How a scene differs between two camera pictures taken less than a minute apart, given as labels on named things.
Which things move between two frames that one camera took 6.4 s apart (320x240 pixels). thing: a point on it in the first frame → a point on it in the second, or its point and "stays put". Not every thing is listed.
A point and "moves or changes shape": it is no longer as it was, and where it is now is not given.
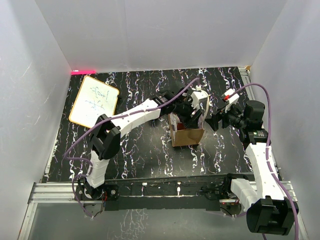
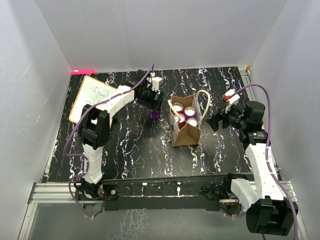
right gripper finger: [213, 121] stays put
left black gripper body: [184, 111] → [147, 98]
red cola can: [180, 126] moves or changes shape
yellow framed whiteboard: [96, 102] stays put
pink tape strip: [84, 72] stays put
